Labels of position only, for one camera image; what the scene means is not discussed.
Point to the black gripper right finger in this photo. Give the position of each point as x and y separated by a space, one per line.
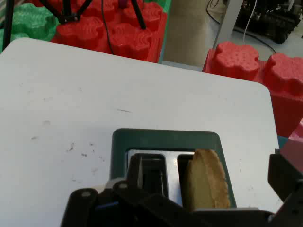
284 175

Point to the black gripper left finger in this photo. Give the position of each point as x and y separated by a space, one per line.
132 189

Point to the pink foam block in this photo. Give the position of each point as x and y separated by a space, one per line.
296 146

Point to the teal toaster with silver top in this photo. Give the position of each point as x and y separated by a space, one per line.
165 142

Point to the brown toast slice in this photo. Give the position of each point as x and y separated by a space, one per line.
206 182

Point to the large red foam block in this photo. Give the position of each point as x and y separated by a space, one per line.
127 37

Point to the black equipment case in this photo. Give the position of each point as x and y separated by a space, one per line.
267 19

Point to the grey metal table leg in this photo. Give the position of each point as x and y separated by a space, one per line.
227 21

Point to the green foam block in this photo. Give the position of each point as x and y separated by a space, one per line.
30 23

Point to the black pole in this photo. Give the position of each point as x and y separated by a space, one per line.
7 23

